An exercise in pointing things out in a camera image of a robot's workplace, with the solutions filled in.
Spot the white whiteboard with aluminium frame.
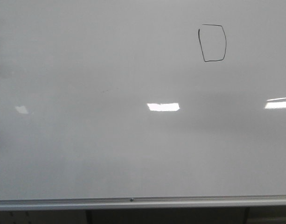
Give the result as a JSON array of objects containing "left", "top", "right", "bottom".
[{"left": 0, "top": 0, "right": 286, "bottom": 211}]

